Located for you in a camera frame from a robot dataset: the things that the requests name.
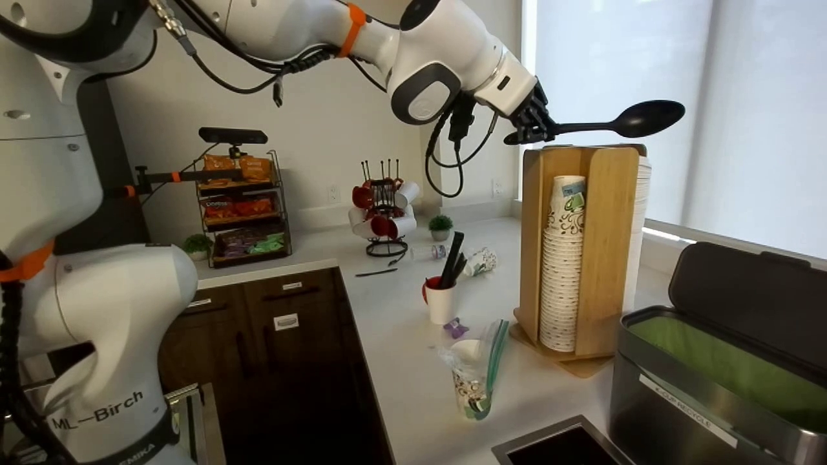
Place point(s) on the black plastic spoon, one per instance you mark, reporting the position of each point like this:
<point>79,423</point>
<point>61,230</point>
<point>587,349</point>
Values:
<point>649,117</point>

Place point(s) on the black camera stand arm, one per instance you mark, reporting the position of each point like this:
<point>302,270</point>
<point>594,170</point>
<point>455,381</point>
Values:
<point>159,179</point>

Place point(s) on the dark brown base cabinet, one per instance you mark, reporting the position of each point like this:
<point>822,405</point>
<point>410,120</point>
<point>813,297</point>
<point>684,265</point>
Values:
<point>286,378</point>

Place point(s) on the small purple wrapper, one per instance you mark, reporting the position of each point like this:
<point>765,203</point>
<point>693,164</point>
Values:
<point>455,328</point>

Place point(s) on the wooden coffee cup holder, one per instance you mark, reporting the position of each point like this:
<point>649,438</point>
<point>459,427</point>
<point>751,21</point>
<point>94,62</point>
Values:
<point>608,250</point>

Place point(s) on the black tongs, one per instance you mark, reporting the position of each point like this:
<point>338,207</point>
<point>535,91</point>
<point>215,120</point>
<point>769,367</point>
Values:
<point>454,259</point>

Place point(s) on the black stereo camera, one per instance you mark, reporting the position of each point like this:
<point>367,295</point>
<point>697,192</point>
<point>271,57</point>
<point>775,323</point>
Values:
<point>233,136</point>

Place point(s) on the metal rimmed sink basin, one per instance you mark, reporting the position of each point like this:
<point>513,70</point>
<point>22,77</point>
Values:
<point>559,451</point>

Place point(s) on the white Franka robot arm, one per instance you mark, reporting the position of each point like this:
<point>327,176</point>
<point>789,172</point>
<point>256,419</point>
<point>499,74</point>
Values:
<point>94,326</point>

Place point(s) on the mug tree with red mugs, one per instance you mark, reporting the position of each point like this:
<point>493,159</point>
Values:
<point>384,226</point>

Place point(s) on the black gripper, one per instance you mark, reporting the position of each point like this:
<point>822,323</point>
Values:
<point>534,106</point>

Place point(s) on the window with white blinds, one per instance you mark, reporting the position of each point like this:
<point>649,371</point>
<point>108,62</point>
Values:
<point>758,113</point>

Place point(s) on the snack rack with packets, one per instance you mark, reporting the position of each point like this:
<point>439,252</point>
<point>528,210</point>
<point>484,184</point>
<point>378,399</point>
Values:
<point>246,210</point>

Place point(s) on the patterned paper cup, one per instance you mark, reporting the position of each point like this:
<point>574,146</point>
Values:
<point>470,390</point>
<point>479,263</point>

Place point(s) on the black stand column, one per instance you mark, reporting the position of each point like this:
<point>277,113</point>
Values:
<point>108,172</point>

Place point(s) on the small green potted plant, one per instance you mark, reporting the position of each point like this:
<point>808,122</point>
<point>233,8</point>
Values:
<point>440,226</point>
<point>198,246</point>

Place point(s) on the clear plastic zip bag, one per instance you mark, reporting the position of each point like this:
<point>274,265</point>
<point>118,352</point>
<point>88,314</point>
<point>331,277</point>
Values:
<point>498,363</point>

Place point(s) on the stack of patterned paper cups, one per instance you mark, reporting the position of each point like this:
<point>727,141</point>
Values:
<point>563,286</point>

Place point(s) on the black pen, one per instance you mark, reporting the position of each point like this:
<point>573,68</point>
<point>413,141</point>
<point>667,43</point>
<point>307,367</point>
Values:
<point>377,272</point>

